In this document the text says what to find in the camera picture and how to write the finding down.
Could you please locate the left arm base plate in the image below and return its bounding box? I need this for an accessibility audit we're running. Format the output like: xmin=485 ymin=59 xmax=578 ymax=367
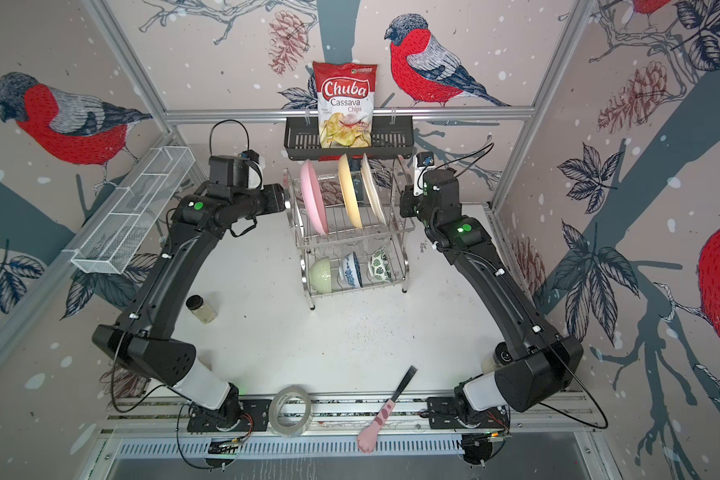
xmin=187 ymin=397 xmax=271 ymax=434

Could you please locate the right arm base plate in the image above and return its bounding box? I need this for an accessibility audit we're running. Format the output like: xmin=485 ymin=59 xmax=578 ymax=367
xmin=419 ymin=396 xmax=510 ymax=430

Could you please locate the small glass spice jar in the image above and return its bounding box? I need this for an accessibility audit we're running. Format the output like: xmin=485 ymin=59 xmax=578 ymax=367
xmin=185 ymin=295 xmax=217 ymax=324

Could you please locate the steel two-tier dish rack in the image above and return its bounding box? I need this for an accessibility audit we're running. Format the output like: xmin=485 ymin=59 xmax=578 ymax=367
xmin=283 ymin=157 xmax=413 ymax=310

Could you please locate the cream floral plate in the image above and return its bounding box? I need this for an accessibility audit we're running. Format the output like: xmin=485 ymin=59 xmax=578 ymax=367
xmin=361 ymin=155 xmax=386 ymax=225

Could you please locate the pink cat paw spatula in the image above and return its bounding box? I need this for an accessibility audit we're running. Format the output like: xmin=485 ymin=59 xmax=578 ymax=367
xmin=357 ymin=366 xmax=417 ymax=454

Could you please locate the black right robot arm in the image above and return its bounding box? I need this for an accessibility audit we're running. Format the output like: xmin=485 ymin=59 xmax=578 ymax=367
xmin=400 ymin=169 xmax=583 ymax=425

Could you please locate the yellow plate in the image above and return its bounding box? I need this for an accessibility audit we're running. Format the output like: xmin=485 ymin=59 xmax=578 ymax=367
xmin=338 ymin=155 xmax=363 ymax=229

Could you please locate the light green bowl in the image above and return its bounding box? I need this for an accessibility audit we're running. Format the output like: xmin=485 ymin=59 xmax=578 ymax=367
xmin=308 ymin=257 xmax=333 ymax=295

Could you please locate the red Chuba cassava chips bag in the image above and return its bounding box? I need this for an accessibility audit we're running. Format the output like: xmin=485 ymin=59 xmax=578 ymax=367
xmin=313 ymin=62 xmax=377 ymax=148

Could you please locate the blue white patterned bowl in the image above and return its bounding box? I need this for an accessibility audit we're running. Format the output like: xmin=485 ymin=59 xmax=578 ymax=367
xmin=338 ymin=251 xmax=363 ymax=289

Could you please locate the green leaf patterned bowl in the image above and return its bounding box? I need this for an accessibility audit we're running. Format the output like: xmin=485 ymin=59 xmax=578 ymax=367
xmin=368 ymin=248 xmax=392 ymax=283

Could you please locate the clear tape roll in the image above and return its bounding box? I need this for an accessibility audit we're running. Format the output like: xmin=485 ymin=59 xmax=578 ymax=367
xmin=268 ymin=385 xmax=312 ymax=438

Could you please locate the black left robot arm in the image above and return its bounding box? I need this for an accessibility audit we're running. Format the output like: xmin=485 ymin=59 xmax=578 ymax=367
xmin=92 ymin=182 xmax=287 ymax=425

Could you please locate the white mesh wall shelf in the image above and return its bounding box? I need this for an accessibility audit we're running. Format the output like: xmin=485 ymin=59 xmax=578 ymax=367
xmin=71 ymin=146 xmax=195 ymax=274

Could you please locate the black wire wall basket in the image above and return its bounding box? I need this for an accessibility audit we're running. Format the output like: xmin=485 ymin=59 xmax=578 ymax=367
xmin=284 ymin=114 xmax=415 ymax=161

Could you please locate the pink plate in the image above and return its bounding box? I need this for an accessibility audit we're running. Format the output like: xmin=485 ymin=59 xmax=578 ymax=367
xmin=300 ymin=160 xmax=329 ymax=235

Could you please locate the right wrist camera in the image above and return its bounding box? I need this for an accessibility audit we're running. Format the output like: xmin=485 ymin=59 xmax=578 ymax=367
xmin=413 ymin=151 xmax=435 ymax=197

